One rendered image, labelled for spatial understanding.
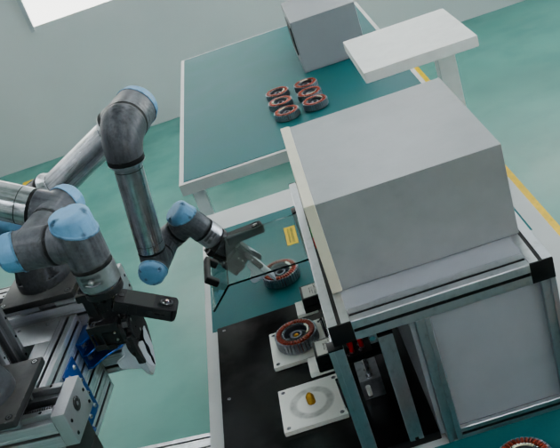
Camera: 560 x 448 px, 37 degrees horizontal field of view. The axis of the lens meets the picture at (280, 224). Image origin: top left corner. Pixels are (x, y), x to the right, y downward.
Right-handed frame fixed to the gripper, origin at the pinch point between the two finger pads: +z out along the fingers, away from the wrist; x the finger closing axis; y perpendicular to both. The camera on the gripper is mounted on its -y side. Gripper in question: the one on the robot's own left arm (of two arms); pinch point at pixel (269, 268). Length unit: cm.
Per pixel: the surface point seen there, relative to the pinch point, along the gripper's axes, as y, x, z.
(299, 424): 15, 66, -6
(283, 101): -43, -136, 28
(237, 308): 14.5, 4.3, -2.2
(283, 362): 10.8, 42.2, -3.8
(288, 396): 14, 56, -5
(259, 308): 9.9, 9.2, 0.4
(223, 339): 20.4, 19.2, -7.9
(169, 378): 79, -90, 47
